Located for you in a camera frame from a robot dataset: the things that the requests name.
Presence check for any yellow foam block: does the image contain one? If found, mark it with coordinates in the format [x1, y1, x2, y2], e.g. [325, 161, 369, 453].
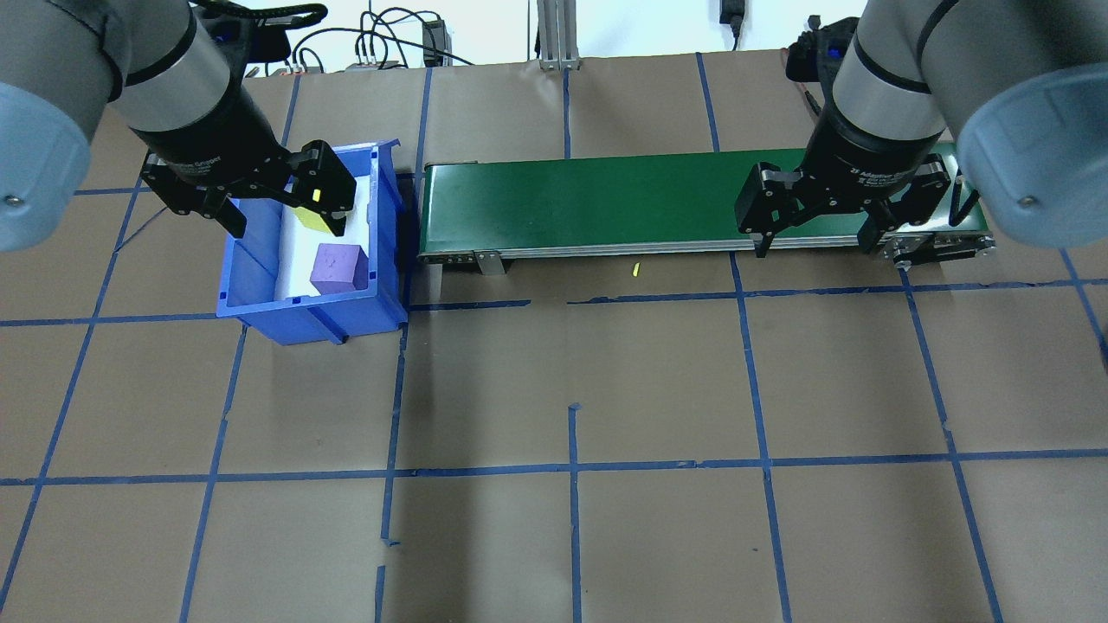
[292, 186, 349, 237]

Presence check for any blue plastic storage bin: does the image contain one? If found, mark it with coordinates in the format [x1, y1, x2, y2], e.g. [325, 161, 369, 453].
[215, 138, 408, 345]

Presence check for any black looped cable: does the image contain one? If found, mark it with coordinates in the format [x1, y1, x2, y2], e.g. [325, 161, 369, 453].
[290, 7, 477, 70]

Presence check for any aluminium extrusion post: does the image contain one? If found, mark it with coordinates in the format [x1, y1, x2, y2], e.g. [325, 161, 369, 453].
[535, 0, 583, 70]

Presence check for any purple foam block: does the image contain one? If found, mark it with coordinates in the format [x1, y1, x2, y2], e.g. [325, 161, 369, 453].
[309, 243, 369, 295]

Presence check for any green conveyor belt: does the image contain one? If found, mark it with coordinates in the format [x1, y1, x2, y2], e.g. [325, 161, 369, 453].
[418, 143, 996, 276]

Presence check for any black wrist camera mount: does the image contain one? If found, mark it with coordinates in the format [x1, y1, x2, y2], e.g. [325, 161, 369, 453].
[784, 17, 862, 85]
[195, 0, 330, 68]

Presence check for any white foam pad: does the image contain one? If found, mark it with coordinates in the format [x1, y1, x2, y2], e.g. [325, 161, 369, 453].
[275, 169, 382, 300]

